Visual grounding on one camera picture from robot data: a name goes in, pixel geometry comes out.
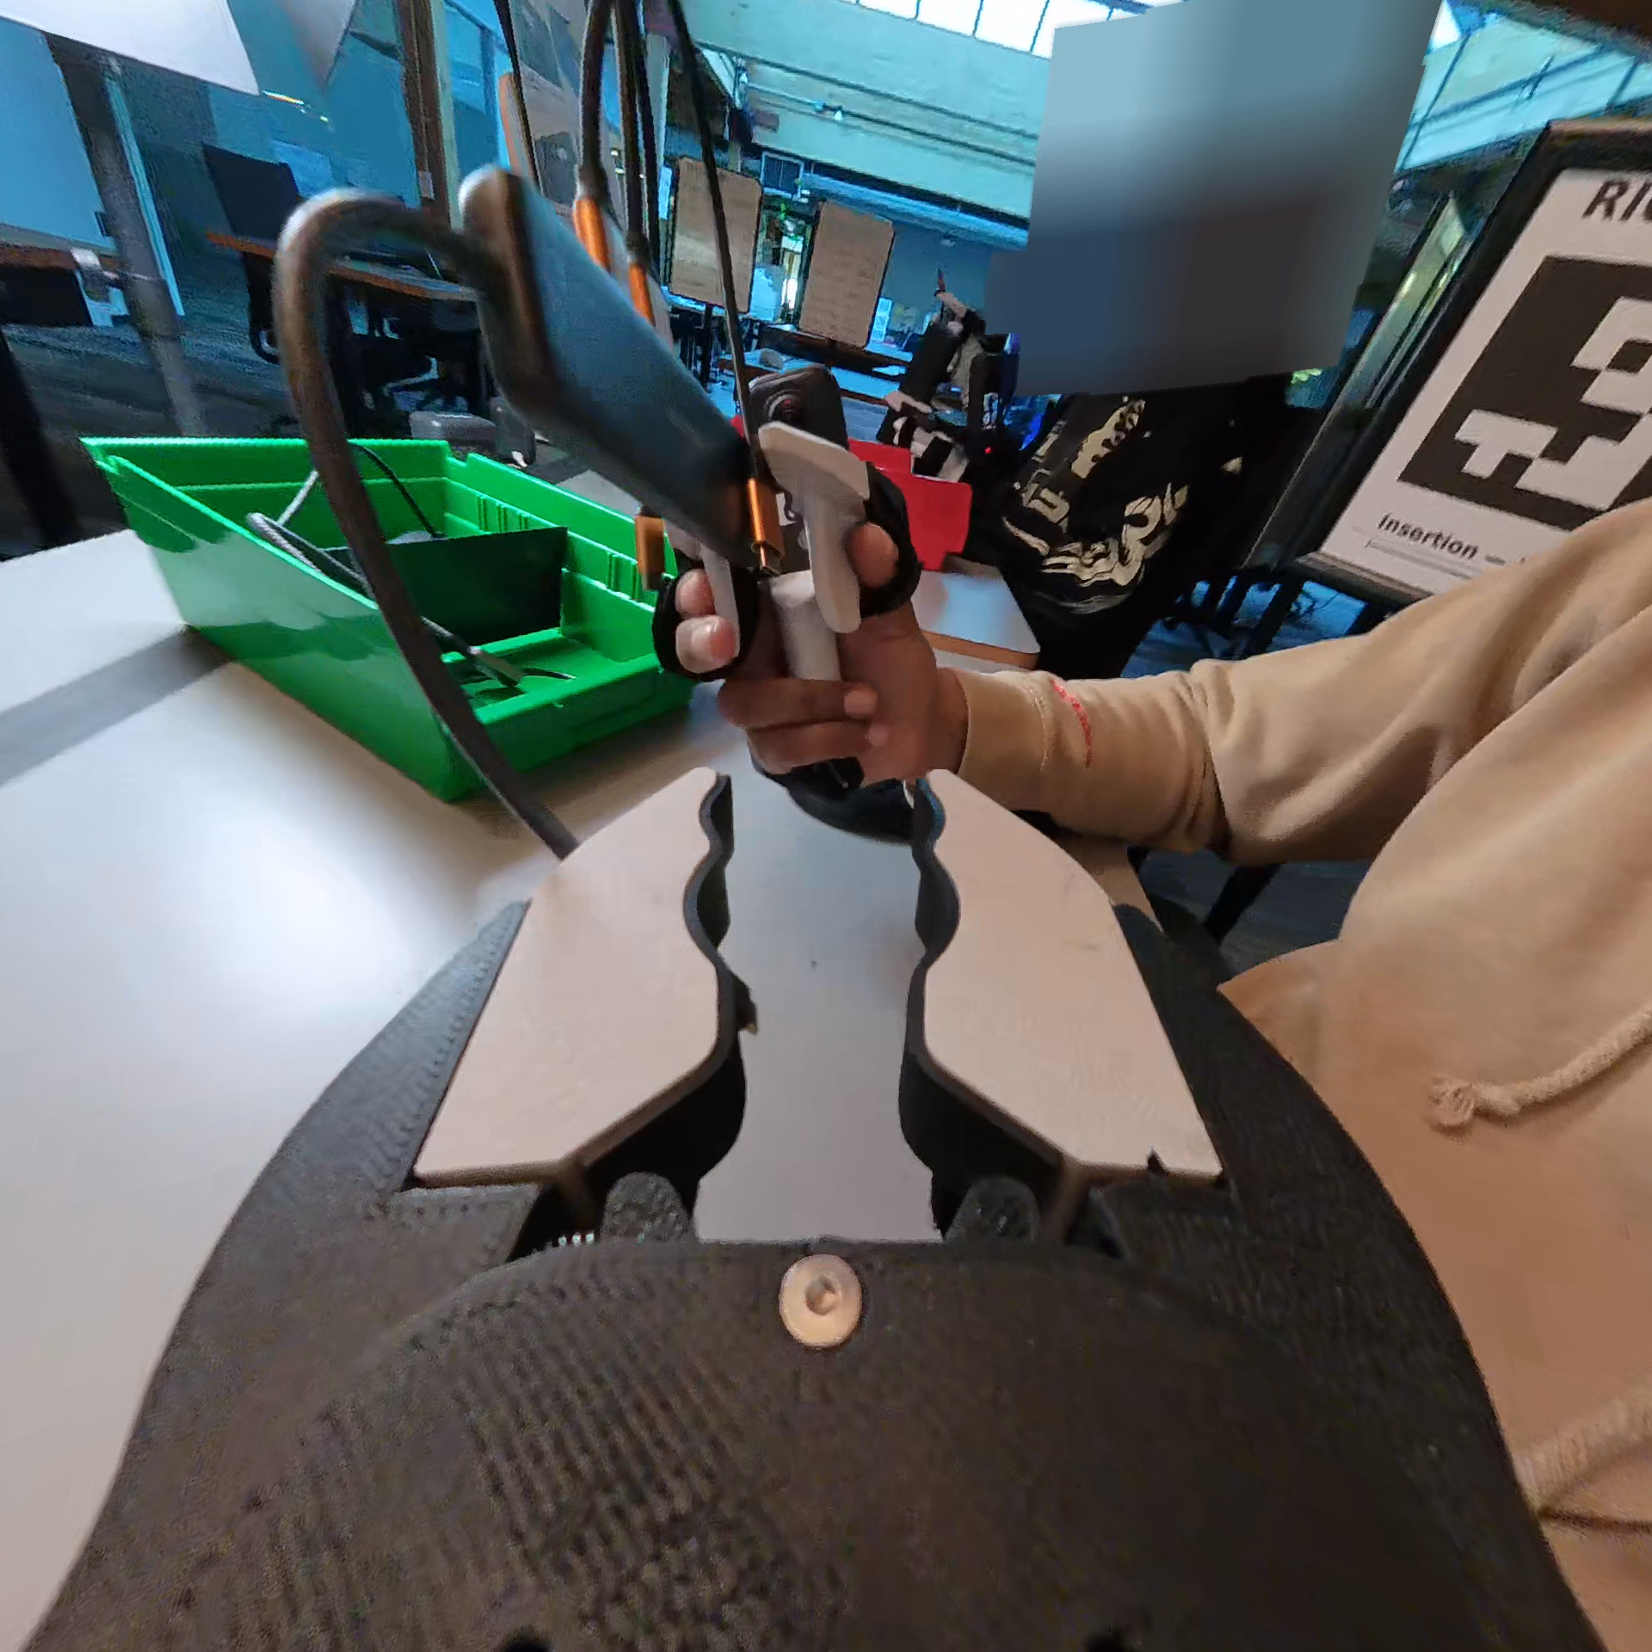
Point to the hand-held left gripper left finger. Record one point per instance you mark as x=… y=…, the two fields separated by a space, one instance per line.
x=580 y=1008

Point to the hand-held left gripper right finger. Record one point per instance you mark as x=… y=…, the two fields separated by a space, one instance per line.
x=1058 y=1020

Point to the green plastic bin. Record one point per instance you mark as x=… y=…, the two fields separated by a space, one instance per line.
x=258 y=607

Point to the person's right forearm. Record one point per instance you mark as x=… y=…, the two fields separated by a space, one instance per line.
x=1160 y=748

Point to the person's right hand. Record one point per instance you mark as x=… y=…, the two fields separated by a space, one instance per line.
x=838 y=723

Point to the wooden notice board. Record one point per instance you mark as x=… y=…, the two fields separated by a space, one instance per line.
x=712 y=233
x=846 y=273

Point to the red plastic bin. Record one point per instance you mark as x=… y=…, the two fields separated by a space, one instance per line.
x=936 y=516

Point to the black bin divider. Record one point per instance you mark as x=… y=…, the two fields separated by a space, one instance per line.
x=478 y=581

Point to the wooden office desk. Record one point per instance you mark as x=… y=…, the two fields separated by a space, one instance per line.
x=374 y=278

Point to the person's torso beige hoodie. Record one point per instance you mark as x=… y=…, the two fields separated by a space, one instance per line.
x=1483 y=1226

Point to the black white tag sign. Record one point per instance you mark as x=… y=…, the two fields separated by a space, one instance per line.
x=1483 y=426

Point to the grey metal post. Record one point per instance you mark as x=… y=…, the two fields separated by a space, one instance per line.
x=128 y=233

